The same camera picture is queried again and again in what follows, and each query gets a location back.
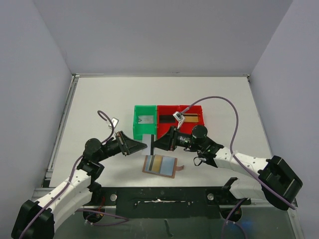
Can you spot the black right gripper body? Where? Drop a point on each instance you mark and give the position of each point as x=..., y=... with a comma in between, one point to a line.
x=171, y=138

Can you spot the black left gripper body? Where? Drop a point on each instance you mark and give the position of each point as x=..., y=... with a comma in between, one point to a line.
x=112, y=148

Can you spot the brown leather card holder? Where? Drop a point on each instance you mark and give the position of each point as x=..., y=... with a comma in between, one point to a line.
x=163, y=166

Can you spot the silver grey card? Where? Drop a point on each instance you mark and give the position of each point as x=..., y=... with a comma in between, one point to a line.
x=146, y=119

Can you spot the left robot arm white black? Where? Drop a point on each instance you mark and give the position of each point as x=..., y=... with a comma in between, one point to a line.
x=40, y=219

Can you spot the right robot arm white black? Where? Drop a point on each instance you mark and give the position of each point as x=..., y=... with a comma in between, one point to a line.
x=276, y=180

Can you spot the red plastic right bin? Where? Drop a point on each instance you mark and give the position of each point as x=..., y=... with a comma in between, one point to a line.
x=187, y=127

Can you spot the red plastic bin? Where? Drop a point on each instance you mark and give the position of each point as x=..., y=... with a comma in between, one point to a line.
x=187, y=127
x=162, y=128

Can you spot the red plastic middle bin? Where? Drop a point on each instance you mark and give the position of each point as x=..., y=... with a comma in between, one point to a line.
x=162, y=128

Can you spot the green plastic bin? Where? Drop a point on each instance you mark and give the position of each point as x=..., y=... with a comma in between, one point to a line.
x=140, y=129

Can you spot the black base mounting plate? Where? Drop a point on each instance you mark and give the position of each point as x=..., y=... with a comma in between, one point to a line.
x=165, y=202

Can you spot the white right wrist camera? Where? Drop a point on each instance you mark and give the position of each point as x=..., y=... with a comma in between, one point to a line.
x=179, y=118

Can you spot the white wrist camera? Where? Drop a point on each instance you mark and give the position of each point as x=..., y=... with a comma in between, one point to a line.
x=114, y=122
x=179, y=118

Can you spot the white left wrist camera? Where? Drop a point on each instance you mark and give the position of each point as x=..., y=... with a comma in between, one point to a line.
x=114, y=122

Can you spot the aluminium left rail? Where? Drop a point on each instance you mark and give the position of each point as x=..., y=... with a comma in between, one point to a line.
x=62, y=124

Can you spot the aluminium rail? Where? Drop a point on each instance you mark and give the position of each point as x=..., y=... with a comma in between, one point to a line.
x=274, y=199
x=62, y=124

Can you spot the aluminium front rail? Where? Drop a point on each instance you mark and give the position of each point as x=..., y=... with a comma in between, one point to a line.
x=274, y=199

